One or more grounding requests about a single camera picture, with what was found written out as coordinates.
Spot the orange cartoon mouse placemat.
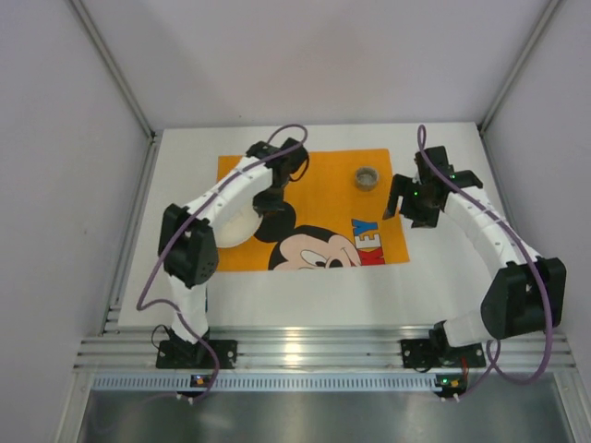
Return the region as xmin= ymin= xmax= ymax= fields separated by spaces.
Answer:
xmin=218 ymin=149 xmax=409 ymax=271

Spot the slotted grey cable duct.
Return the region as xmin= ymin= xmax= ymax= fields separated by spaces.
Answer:
xmin=92 ymin=372 xmax=465 ymax=392

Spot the small grey ceramic cup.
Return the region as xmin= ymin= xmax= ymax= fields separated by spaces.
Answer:
xmin=355 ymin=166 xmax=380 ymax=192

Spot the aluminium mounting rail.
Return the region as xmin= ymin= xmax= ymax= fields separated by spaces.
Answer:
xmin=73 ymin=325 xmax=576 ymax=370

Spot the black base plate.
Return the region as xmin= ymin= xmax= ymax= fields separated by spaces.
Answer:
xmin=400 ymin=339 xmax=486 ymax=372
xmin=155 ymin=327 xmax=237 ymax=369

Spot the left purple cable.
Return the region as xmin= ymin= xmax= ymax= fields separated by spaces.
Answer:
xmin=136 ymin=123 xmax=309 ymax=403

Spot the cream round plate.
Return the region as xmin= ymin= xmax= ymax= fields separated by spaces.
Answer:
xmin=213 ymin=203 xmax=261 ymax=249

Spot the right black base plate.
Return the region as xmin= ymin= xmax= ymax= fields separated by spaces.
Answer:
xmin=400 ymin=339 xmax=486 ymax=372

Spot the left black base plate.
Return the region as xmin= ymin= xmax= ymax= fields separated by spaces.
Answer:
xmin=155 ymin=327 xmax=237 ymax=369

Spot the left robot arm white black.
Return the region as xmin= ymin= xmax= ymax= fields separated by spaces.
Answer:
xmin=158 ymin=138 xmax=309 ymax=345

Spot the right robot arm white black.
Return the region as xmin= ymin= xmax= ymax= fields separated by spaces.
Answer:
xmin=384 ymin=146 xmax=567 ymax=359

